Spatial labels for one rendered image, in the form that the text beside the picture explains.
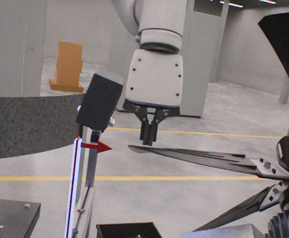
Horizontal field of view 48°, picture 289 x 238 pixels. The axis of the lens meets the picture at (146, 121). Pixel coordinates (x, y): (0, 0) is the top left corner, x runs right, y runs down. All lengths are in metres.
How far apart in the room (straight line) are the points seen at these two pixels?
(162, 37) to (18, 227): 0.51
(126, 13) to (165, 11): 0.11
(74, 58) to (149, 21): 7.95
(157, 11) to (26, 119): 1.75
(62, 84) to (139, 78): 8.03
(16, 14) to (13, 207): 5.66
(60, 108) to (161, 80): 1.86
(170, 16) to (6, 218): 0.56
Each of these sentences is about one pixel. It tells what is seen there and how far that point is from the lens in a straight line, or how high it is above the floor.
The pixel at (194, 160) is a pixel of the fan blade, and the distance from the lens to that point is 0.53.
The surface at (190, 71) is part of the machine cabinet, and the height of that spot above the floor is 1.03.
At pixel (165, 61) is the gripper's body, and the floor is 1.34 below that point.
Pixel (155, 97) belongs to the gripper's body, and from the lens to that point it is 0.57.
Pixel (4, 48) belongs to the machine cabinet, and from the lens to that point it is 6.41.
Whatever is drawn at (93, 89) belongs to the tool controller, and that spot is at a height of 1.20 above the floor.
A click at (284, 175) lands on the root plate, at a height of 1.18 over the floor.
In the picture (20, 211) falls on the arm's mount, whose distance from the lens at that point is 0.85.
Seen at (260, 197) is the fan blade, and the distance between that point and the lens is 0.76.
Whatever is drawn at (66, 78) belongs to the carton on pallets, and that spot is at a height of 0.34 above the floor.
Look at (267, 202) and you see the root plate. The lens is 0.73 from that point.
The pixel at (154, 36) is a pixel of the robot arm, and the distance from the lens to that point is 0.59.
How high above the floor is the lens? 1.36
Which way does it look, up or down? 12 degrees down
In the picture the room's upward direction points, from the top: 9 degrees clockwise
